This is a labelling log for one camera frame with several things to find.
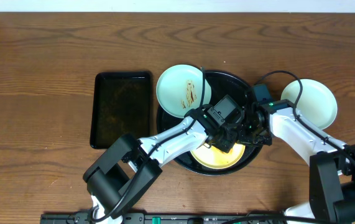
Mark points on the black round tray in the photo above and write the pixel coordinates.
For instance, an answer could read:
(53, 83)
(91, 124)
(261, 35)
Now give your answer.
(221, 83)

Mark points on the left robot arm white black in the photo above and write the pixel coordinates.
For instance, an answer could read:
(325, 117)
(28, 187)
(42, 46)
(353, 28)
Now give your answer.
(126, 170)

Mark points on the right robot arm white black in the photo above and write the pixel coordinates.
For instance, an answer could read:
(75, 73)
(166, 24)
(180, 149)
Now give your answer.
(331, 161)

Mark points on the black rectangular tray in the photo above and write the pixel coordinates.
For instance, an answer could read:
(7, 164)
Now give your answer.
(121, 105)

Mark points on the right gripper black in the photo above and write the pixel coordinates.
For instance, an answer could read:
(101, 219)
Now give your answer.
(242, 137)

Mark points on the mint plate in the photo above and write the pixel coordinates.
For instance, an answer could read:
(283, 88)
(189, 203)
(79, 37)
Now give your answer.
(179, 89)
(317, 104)

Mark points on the mint plate top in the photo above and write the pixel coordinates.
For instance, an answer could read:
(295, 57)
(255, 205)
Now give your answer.
(179, 89)

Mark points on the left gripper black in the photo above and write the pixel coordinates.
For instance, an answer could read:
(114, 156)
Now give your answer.
(224, 143)

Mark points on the yellow plate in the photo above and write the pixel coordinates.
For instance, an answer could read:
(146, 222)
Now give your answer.
(213, 158)

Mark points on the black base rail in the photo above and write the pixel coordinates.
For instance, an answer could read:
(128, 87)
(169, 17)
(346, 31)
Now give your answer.
(83, 217)

